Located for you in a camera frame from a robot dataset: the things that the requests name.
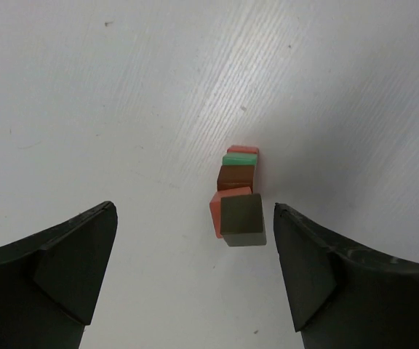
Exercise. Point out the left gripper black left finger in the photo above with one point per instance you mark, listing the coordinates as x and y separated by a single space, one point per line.
50 281

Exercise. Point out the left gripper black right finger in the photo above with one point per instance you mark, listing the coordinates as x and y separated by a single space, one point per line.
343 294

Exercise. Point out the olive roof wood block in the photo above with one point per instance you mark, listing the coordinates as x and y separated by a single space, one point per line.
242 220

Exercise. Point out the salmon cube wood block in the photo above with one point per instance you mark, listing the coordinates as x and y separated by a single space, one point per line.
215 205

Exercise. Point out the brown wood block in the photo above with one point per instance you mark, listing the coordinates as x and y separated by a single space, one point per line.
236 176

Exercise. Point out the green rectangular wood block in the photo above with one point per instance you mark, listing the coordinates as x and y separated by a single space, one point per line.
240 159

